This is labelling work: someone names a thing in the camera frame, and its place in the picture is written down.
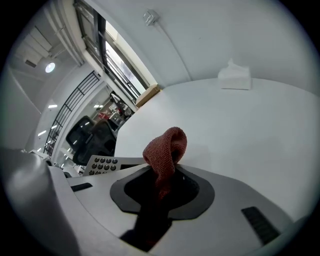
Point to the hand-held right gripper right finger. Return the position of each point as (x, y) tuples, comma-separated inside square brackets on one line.
[(225, 200)]

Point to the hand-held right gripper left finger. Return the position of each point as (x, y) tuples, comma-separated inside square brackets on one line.
[(100, 212)]

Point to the red round object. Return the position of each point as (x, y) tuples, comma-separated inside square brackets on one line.
[(165, 150)]

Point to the black office chair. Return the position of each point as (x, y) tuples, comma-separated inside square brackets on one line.
[(82, 140)]

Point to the black metal railing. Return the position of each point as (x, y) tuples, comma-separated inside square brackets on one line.
[(67, 102)]

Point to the white tissue pack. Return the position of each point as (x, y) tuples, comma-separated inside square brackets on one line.
[(235, 80)]

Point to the brown cardboard box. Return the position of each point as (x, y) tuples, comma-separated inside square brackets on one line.
[(147, 96)]

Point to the round ceiling lamp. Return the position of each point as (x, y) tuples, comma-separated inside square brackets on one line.
[(50, 67)]

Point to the black framed glass wall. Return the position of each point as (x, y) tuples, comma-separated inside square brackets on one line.
[(100, 30)]

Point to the grey wall junction box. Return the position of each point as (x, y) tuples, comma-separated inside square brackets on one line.
[(151, 17)]

